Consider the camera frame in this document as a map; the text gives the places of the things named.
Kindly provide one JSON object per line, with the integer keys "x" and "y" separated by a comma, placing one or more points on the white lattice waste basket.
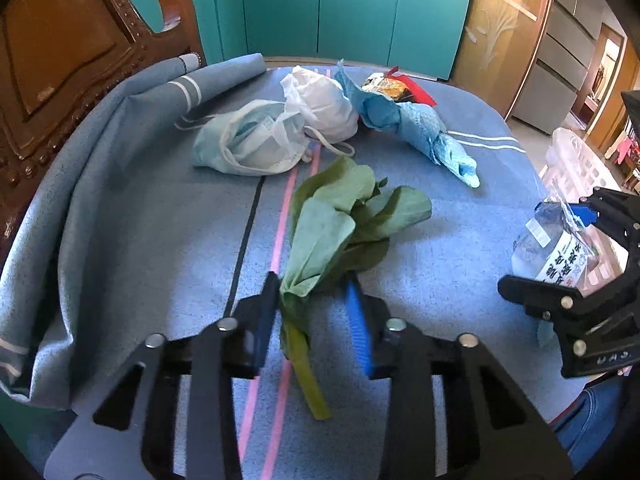
{"x": 592, "y": 172}

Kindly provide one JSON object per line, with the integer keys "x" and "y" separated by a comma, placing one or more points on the person's leg in jeans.
{"x": 595, "y": 420}

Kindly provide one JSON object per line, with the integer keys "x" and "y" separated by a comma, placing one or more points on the green vegetable leaf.
{"x": 320, "y": 230}

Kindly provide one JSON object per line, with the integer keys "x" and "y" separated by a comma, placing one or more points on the grey refrigerator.
{"x": 560, "y": 60}

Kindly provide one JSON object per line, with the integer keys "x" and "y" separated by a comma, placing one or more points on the pink garment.
{"x": 625, "y": 147}

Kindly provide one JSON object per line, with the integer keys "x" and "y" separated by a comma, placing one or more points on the wooden framed glass door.
{"x": 495, "y": 50}

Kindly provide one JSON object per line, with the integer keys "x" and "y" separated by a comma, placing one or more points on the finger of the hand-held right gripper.
{"x": 540, "y": 292}
{"x": 587, "y": 212}

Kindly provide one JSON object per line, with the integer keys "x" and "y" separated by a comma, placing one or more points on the striped blue-grey blanket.
{"x": 150, "y": 240}

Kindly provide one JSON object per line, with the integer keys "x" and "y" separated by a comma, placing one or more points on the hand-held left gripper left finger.
{"x": 265, "y": 320}

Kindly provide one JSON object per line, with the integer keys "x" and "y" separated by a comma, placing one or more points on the carved wooden chair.
{"x": 50, "y": 60}

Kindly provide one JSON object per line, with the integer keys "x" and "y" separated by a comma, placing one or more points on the clear printed plastic package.
{"x": 545, "y": 245}

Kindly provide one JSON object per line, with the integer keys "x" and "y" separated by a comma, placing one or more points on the blue cloth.
{"x": 420, "y": 130}

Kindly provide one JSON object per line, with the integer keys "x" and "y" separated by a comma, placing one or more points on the red snack packet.
{"x": 395, "y": 87}

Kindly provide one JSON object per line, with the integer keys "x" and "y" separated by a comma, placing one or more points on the teal base cabinet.
{"x": 350, "y": 10}

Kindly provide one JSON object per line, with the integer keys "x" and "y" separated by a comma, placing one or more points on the wooden door frame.
{"x": 614, "y": 91}

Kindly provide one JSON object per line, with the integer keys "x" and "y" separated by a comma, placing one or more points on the white mask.
{"x": 320, "y": 100}

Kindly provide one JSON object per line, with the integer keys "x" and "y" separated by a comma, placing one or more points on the blue face mask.
{"x": 235, "y": 145}

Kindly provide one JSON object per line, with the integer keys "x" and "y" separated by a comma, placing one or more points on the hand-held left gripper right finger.
{"x": 360, "y": 332}

